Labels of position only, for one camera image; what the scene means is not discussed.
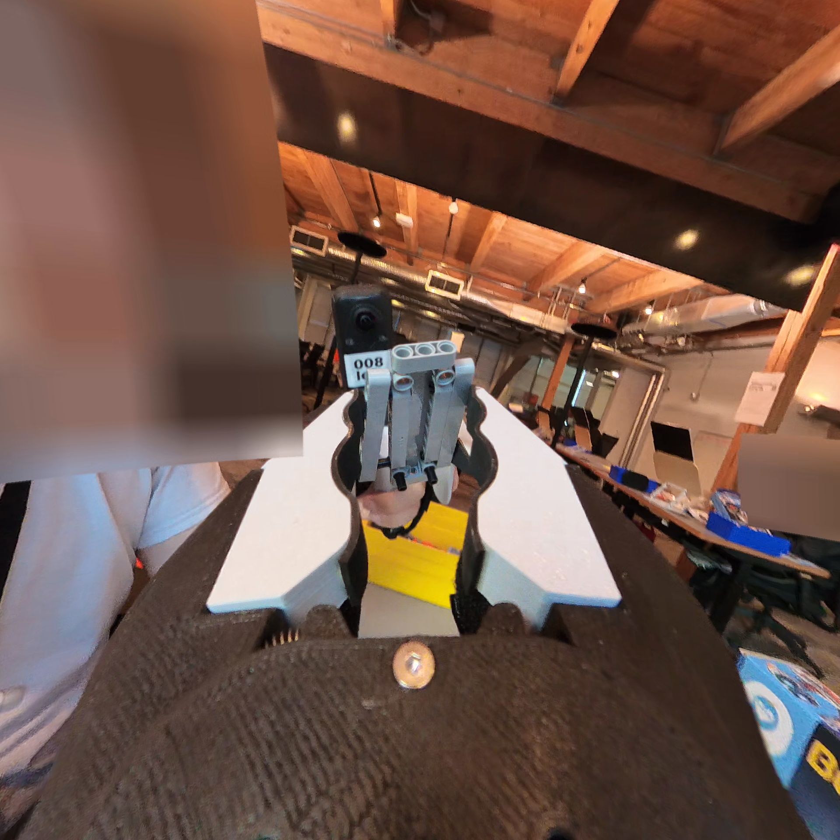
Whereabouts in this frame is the silver air duct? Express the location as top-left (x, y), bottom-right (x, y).
top-left (620, 294), bottom-right (787, 339)

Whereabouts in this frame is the long wooden table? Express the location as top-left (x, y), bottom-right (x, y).
top-left (556, 438), bottom-right (833, 581)

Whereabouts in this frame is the black office chair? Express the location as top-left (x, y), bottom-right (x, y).
top-left (682, 545), bottom-right (840, 664)

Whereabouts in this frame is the blue plastic bin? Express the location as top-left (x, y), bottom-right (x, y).
top-left (706, 511), bottom-right (793, 559)
top-left (609, 465), bottom-right (661, 494)

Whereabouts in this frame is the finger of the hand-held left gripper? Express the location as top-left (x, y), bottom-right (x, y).
top-left (450, 357), bottom-right (478, 463)
top-left (358, 367), bottom-right (393, 490)

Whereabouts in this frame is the yellow plastic bin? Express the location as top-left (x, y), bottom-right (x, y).
top-left (362, 502), bottom-right (471, 606)

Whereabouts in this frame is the open white cardboard box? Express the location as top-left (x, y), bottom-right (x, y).
top-left (650, 420), bottom-right (735, 494)

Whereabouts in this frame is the small blue toy box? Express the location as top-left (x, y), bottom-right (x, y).
top-left (710, 489), bottom-right (750, 526)

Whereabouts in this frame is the white paper notice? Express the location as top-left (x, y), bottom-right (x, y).
top-left (734, 371), bottom-right (786, 426)

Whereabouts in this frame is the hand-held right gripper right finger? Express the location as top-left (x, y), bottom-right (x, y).
top-left (450, 385), bottom-right (623, 634)

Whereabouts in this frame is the grey toy beam assembly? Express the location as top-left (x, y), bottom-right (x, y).
top-left (390, 340), bottom-right (460, 494)

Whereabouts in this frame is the person's left hand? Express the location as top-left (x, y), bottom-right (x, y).
top-left (360, 481), bottom-right (434, 527)

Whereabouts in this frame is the blue toy kit box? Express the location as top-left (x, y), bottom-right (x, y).
top-left (735, 646), bottom-right (840, 815)

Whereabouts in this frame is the black camera with label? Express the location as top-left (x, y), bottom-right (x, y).
top-left (314, 230), bottom-right (389, 411)

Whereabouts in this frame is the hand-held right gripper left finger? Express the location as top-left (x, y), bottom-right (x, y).
top-left (205, 387), bottom-right (370, 631)

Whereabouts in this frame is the person's left forearm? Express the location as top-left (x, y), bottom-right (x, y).
top-left (134, 535), bottom-right (177, 581)

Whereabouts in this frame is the wooden support post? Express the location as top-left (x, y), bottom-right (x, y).
top-left (712, 244), bottom-right (840, 490)

